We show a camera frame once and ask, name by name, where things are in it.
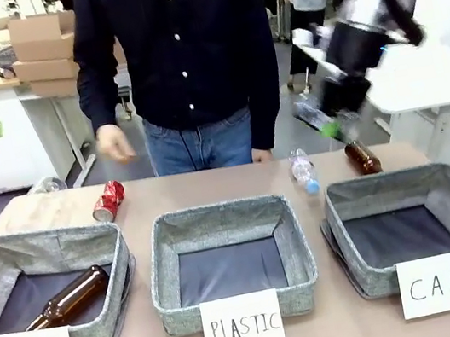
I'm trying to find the clear plastic bottle blue cap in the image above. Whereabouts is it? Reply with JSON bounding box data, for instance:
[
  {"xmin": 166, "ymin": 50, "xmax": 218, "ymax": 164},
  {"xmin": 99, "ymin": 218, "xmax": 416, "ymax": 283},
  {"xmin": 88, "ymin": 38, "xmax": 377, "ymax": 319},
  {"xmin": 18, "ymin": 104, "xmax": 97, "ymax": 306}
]
[{"xmin": 287, "ymin": 145, "xmax": 322, "ymax": 198}]

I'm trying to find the small flat cardboard box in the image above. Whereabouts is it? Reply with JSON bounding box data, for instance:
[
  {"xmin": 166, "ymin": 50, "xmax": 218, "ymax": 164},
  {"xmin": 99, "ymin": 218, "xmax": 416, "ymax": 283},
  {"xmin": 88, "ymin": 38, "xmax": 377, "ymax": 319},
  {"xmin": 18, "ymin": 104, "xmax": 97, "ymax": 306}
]
[{"xmin": 27, "ymin": 73, "xmax": 83, "ymax": 103}]

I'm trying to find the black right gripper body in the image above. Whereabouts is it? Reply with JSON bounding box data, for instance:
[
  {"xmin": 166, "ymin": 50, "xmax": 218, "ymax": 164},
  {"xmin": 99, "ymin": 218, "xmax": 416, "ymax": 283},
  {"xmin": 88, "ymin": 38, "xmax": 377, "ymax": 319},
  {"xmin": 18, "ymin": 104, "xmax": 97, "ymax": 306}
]
[{"xmin": 313, "ymin": 68, "xmax": 378, "ymax": 128}]

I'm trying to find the white paper label PLASTIC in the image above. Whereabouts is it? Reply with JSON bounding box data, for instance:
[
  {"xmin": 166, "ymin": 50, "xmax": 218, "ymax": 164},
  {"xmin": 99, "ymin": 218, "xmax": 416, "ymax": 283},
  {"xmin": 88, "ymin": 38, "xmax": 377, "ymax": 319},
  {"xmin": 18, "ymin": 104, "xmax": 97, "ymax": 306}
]
[{"xmin": 197, "ymin": 287, "xmax": 287, "ymax": 337}]

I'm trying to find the white paper label CAN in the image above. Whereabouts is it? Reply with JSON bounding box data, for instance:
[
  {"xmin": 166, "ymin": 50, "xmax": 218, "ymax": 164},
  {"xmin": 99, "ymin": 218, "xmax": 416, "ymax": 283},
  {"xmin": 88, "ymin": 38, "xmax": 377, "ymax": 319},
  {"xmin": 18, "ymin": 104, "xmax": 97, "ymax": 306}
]
[{"xmin": 394, "ymin": 252, "xmax": 450, "ymax": 321}]

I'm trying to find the grey fabric basket plastic label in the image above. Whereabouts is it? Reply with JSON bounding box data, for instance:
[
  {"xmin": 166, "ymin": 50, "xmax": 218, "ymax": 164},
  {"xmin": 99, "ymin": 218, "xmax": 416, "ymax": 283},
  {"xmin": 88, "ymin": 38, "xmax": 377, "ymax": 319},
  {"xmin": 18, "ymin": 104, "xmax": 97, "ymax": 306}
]
[{"xmin": 138, "ymin": 189, "xmax": 326, "ymax": 337}]

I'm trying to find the grey fabric basket bottle label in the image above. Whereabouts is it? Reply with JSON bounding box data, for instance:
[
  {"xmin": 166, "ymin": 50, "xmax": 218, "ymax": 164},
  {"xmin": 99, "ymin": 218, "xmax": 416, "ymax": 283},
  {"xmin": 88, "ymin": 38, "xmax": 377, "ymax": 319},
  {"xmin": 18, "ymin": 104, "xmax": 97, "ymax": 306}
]
[{"xmin": 0, "ymin": 213, "xmax": 149, "ymax": 337}]

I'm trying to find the white office desk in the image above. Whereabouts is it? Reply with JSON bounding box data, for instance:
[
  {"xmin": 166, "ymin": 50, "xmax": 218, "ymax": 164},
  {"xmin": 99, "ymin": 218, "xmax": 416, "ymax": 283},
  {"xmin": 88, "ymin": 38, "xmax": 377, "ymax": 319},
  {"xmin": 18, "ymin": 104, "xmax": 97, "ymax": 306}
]
[{"xmin": 0, "ymin": 73, "xmax": 101, "ymax": 201}]

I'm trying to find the person in dark shirt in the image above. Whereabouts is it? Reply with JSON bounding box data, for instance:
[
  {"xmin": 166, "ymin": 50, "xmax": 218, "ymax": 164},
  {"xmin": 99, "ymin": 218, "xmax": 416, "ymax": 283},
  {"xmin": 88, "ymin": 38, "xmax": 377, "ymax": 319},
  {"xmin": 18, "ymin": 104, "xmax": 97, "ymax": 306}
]
[{"xmin": 61, "ymin": 0, "xmax": 295, "ymax": 190}]

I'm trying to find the short brown glass bottle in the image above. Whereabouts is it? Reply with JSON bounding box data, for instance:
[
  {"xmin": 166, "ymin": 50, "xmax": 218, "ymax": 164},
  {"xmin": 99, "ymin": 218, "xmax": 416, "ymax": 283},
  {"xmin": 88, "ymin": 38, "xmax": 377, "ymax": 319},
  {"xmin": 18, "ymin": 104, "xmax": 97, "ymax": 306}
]
[{"xmin": 342, "ymin": 136, "xmax": 384, "ymax": 179}]

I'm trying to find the person's right forearm dark sleeve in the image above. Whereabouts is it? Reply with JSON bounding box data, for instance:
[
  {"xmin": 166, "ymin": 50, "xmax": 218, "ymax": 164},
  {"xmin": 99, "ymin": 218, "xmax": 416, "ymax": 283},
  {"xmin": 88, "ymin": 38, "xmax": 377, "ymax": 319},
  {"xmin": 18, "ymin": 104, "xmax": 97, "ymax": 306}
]
[{"xmin": 72, "ymin": 51, "xmax": 135, "ymax": 137}]

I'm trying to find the person's left forearm dark sleeve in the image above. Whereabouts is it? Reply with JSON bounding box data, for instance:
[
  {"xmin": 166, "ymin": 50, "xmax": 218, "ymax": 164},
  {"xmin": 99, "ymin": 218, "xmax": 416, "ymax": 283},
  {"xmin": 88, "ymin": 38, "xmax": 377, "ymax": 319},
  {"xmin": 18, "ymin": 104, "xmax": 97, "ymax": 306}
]
[{"xmin": 236, "ymin": 47, "xmax": 293, "ymax": 154}]

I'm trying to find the crushed red can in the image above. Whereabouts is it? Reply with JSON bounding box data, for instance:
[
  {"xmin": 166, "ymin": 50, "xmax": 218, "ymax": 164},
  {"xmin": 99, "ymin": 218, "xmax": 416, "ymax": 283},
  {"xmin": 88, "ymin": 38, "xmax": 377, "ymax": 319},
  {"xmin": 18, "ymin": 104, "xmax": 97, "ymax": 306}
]
[{"xmin": 87, "ymin": 178, "xmax": 130, "ymax": 224}]

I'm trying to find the person's left hand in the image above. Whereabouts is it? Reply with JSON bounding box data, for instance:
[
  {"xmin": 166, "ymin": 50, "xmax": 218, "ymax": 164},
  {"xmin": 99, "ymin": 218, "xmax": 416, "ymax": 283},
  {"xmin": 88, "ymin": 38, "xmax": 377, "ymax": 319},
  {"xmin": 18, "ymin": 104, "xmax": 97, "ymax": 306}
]
[{"xmin": 250, "ymin": 145, "xmax": 274, "ymax": 165}]

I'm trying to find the grey fabric basket can label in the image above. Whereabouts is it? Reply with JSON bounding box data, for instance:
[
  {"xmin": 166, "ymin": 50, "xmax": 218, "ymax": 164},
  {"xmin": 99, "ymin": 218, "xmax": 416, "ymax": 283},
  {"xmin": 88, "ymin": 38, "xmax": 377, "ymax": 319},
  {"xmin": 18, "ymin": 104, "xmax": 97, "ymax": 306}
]
[{"xmin": 312, "ymin": 160, "xmax": 450, "ymax": 306}]

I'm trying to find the closed flat cardboard box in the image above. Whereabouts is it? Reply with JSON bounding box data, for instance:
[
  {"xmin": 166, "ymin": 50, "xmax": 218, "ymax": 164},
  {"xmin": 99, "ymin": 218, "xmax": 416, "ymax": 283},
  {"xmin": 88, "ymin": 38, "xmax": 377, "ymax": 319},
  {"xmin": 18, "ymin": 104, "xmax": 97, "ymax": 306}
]
[{"xmin": 11, "ymin": 49, "xmax": 82, "ymax": 89}]

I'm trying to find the white table with legs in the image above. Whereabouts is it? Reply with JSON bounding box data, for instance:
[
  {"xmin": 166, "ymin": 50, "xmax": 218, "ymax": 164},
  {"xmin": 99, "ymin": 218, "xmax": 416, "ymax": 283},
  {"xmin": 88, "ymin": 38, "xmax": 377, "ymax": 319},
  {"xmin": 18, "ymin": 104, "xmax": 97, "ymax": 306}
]
[{"xmin": 346, "ymin": 0, "xmax": 450, "ymax": 172}]

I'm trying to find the open cardboard box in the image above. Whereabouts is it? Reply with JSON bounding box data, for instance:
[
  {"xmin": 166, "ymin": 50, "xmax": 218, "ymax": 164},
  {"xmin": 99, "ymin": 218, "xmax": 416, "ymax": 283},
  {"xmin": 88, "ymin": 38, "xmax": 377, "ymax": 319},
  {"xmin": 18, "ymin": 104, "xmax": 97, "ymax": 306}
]
[{"xmin": 5, "ymin": 6, "xmax": 83, "ymax": 69}]

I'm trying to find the person's right hand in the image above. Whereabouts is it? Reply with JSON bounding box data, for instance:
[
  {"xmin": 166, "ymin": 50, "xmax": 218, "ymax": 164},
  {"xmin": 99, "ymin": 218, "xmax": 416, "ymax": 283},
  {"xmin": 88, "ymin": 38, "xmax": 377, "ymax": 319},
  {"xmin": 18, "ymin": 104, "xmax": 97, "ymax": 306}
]
[{"xmin": 93, "ymin": 119, "xmax": 139, "ymax": 170}]

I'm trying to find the crushed clear plastic bottle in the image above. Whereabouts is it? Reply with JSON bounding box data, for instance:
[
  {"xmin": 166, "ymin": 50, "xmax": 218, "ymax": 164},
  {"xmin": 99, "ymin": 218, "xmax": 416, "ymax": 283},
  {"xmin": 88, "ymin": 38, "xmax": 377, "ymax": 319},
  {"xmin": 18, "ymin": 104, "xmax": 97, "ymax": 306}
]
[{"xmin": 289, "ymin": 89, "xmax": 334, "ymax": 134}]

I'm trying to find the long-necked brown glass bottle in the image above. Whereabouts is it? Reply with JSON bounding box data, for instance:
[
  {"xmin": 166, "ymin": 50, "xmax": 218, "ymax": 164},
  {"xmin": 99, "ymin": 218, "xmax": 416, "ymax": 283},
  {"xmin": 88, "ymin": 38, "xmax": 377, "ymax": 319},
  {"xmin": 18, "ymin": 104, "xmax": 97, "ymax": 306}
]
[{"xmin": 16, "ymin": 262, "xmax": 118, "ymax": 334}]

